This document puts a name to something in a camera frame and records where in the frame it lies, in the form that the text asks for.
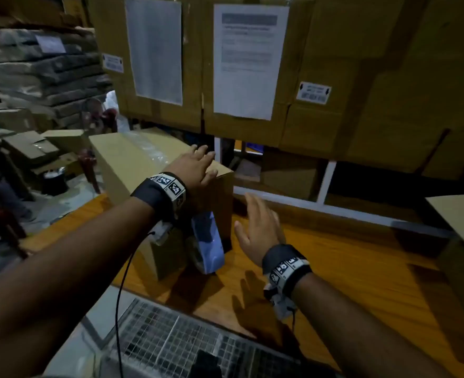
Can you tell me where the person's left hand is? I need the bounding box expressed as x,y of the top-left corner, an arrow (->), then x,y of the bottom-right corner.
164,144 -> 219,193

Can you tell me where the person's right hand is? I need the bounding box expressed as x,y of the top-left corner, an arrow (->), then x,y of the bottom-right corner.
233,193 -> 286,267

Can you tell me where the blue tape dispenser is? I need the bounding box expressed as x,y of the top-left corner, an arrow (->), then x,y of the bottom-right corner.
190,211 -> 226,275

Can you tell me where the person's right forearm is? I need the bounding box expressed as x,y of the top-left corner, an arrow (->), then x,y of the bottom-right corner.
291,272 -> 453,378

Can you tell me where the person's left forearm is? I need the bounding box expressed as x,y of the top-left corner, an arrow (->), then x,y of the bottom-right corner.
0,196 -> 157,378

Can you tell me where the black marker wristband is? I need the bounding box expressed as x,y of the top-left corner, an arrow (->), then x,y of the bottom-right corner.
131,172 -> 187,223
261,244 -> 313,300

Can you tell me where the cardboard box under shelf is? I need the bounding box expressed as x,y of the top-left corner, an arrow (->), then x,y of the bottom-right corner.
260,149 -> 323,201

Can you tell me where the white printed paper sheet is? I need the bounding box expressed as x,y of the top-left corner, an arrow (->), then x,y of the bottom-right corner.
212,4 -> 290,121

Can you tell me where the grey paper sheet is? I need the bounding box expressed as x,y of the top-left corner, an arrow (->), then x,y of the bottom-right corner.
124,0 -> 184,106

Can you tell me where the low brown cardboard box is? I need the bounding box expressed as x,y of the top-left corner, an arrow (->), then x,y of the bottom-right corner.
31,152 -> 84,177

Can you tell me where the small plain cardboard box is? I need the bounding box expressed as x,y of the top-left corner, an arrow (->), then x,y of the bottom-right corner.
42,129 -> 90,154

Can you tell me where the small white label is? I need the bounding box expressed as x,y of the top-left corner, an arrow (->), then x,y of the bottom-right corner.
102,54 -> 124,74

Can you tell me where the black bucket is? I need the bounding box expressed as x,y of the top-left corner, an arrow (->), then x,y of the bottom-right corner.
42,167 -> 69,196

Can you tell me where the white barcode label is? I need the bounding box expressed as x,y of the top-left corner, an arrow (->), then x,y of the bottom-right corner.
296,81 -> 332,105

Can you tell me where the cardboard box with white sheet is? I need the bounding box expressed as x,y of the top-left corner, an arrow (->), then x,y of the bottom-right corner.
201,0 -> 315,148

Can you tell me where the cardboard box with grey sheet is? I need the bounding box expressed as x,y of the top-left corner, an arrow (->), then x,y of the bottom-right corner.
86,0 -> 205,133

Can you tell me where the flat taped cardboard box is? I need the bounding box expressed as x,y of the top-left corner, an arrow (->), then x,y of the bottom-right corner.
1,131 -> 59,166

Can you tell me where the stack of grey sacks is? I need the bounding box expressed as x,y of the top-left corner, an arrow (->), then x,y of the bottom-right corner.
0,27 -> 113,129

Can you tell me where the white label on sacks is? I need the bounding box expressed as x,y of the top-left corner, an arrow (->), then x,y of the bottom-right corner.
34,34 -> 66,55

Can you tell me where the open cardboard box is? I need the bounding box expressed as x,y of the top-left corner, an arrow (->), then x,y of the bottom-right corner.
426,194 -> 464,331

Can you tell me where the large plain cardboard box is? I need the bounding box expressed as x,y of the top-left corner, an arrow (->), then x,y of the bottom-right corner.
344,0 -> 464,182

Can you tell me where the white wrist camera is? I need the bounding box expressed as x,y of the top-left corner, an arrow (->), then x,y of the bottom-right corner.
149,220 -> 174,247
264,283 -> 298,321

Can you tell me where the white metal shelf frame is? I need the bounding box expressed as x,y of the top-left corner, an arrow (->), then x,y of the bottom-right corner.
214,137 -> 453,239

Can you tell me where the dark red pedestal fan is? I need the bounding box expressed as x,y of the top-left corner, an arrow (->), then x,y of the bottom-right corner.
78,97 -> 119,193

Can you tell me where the white wire mesh basket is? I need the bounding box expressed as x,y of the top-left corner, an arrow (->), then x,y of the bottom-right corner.
100,297 -> 335,378

